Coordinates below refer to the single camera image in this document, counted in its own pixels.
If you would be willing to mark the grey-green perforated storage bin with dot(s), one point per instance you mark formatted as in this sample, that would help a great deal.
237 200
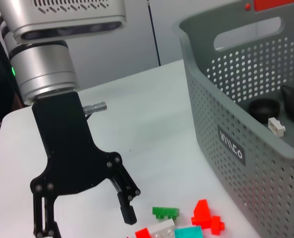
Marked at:
224 124

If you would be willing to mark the dark brown clay teacup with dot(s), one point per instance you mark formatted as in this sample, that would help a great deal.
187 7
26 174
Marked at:
265 110

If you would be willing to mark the orange bin latch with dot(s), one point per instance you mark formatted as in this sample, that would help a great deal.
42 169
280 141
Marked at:
276 5

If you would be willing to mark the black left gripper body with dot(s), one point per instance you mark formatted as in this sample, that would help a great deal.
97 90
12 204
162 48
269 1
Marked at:
67 148

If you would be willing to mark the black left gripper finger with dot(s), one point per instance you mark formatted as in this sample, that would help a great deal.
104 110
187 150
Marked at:
128 213
39 218

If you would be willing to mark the small green toy brick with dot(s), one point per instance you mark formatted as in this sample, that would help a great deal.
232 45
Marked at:
165 212

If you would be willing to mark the white toy brick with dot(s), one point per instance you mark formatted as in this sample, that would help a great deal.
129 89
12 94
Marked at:
276 126
163 228

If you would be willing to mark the black frame post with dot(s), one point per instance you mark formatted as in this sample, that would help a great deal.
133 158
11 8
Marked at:
11 81

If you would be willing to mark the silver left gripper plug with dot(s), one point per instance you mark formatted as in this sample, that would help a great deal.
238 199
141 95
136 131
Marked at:
96 107

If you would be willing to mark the large red slope brick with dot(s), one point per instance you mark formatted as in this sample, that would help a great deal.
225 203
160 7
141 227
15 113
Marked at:
201 213

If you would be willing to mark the small red toy brick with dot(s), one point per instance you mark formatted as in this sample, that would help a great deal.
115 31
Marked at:
217 224
143 233

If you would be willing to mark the teal square toy brick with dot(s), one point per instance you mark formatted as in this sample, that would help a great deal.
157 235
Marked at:
188 233

